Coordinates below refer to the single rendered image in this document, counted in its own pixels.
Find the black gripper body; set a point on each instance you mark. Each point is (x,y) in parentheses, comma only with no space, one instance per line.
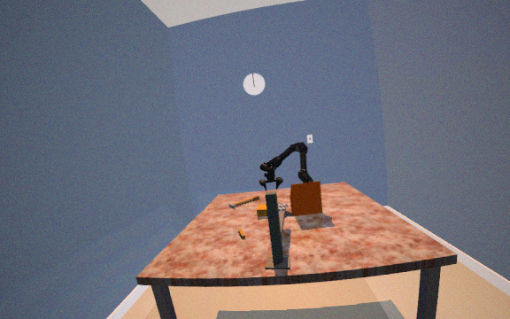
(270,179)

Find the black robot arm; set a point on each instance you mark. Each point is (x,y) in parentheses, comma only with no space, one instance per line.
(277,161)

